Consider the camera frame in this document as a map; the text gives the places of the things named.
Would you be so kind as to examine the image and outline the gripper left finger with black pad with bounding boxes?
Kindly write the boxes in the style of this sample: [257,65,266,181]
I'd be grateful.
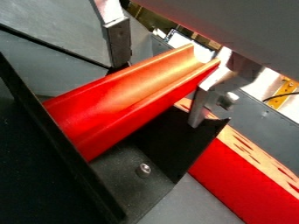
[90,0,133,68]

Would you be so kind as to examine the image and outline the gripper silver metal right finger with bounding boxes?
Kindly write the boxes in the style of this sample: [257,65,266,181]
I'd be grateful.
[189,47,265,128]

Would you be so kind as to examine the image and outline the red arch bar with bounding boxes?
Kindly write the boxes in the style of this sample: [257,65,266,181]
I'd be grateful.
[43,44,221,161]

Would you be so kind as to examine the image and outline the black angled fixture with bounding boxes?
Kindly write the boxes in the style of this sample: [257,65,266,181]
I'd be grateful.
[0,54,229,224]

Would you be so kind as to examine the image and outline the red shape sorter block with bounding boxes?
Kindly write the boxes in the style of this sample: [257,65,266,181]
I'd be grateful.
[190,126,299,224]

